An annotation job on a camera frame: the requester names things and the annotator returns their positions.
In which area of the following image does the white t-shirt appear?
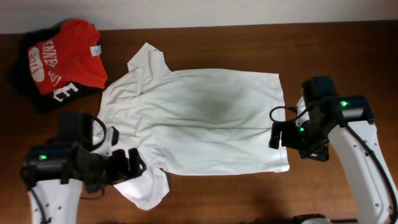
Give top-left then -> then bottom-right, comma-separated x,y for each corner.
98,44 -> 290,210

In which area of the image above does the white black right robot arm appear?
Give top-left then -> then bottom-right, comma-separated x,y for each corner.
269,77 -> 397,223

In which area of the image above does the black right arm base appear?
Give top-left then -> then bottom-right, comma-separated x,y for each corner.
292,213 -> 358,224

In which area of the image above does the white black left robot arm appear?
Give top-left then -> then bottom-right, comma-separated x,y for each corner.
20,112 -> 146,223

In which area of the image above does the black folded t-shirt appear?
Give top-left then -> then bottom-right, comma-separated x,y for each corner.
7,27 -> 100,114

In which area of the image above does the red folded t-shirt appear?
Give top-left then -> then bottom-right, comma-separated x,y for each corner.
27,19 -> 108,95

